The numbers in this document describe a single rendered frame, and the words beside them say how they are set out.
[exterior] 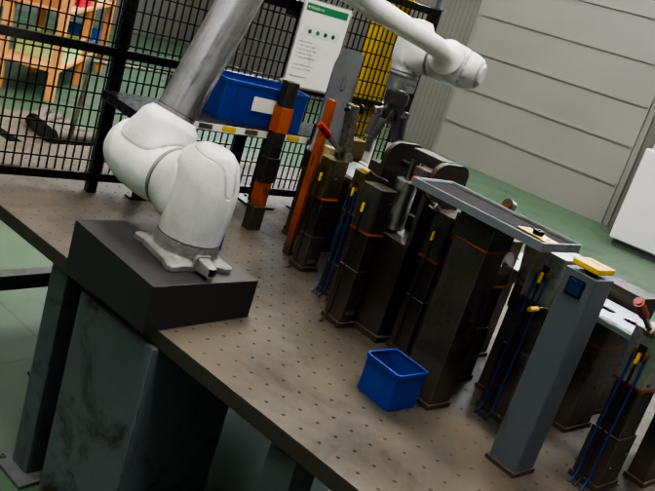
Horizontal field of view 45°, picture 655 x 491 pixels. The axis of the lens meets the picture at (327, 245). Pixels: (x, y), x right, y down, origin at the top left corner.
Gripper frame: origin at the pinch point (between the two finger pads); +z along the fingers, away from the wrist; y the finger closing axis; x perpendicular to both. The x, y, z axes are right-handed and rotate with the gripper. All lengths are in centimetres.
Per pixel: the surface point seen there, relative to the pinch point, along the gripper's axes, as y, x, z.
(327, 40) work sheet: 13, 54, -26
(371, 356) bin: -49, -65, 29
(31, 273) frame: -58, 93, 85
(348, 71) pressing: 2.1, 26.2, -19.6
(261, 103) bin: -21.2, 35.2, -2.8
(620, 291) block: 13, -81, 6
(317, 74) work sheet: 13, 54, -13
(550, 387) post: -37, -99, 17
